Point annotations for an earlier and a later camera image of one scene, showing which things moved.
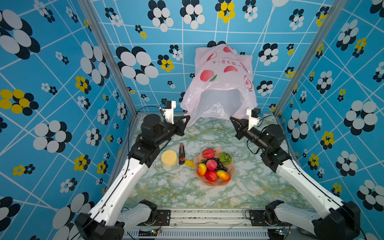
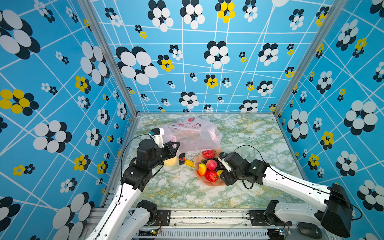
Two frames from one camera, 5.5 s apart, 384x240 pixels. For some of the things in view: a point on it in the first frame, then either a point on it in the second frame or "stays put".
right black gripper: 241,125 -> 227,179
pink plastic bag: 222,85 -> 192,134
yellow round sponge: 169,158 stays put
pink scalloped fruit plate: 231,169 stays put
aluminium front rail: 213,225 stays put
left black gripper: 180,130 -> 171,152
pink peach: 211,164 stays put
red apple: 211,176 stays put
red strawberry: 209,153 stays put
